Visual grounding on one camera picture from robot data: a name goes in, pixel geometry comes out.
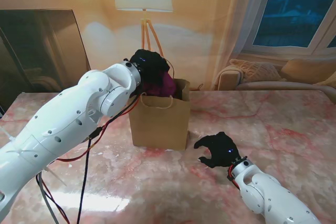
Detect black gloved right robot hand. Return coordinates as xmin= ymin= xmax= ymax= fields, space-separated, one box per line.
xmin=193 ymin=131 xmax=240 ymax=169

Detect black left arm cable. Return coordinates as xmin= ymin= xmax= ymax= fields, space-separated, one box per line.
xmin=76 ymin=98 xmax=140 ymax=224

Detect plain tan cushion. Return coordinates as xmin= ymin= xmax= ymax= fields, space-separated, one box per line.
xmin=279 ymin=58 xmax=336 ymax=82

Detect red right wrist cable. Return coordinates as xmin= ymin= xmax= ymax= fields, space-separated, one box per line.
xmin=227 ymin=165 xmax=241 ymax=190

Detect red left wrist cable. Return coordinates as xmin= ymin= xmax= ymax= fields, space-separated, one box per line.
xmin=35 ymin=95 xmax=140 ymax=224

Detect knitted beige cushion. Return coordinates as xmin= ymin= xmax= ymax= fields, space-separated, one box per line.
xmin=229 ymin=59 xmax=287 ymax=82

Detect beige sofa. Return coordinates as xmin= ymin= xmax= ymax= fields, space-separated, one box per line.
xmin=215 ymin=58 xmax=336 ymax=96

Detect sheer white curtain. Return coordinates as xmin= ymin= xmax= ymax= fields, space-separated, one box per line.
xmin=207 ymin=0 xmax=276 ymax=91

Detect red wrist cable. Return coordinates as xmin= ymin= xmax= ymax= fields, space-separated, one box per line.
xmin=35 ymin=95 xmax=140 ymax=224
xmin=227 ymin=165 xmax=241 ymax=190

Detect white framed window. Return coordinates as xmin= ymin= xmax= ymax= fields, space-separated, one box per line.
xmin=241 ymin=0 xmax=336 ymax=57

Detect purple shorts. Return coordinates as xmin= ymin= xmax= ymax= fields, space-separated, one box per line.
xmin=143 ymin=71 xmax=176 ymax=98

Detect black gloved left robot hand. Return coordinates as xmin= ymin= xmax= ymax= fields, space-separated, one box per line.
xmin=130 ymin=49 xmax=170 ymax=91

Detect flat screen television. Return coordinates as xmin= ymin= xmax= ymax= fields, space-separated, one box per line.
xmin=0 ymin=9 xmax=91 ymax=104

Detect kraft paper bag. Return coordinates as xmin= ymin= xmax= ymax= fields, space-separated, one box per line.
xmin=128 ymin=55 xmax=192 ymax=151

